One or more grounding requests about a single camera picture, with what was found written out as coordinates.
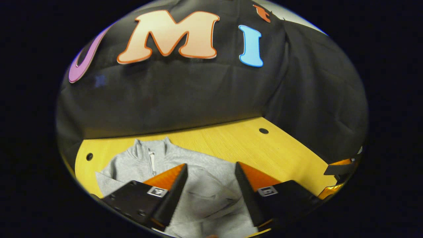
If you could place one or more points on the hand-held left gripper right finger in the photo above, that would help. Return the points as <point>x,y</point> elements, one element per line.
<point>249,195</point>

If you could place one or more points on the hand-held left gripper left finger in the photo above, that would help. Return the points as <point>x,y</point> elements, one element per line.
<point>173,195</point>

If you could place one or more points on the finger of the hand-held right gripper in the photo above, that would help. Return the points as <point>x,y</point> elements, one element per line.
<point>340,169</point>
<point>332,191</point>

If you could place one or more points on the grey zip-neck sweatshirt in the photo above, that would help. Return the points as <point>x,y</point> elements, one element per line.
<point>132,162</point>

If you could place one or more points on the black backdrop cloth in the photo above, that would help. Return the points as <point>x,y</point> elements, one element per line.
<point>198,92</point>

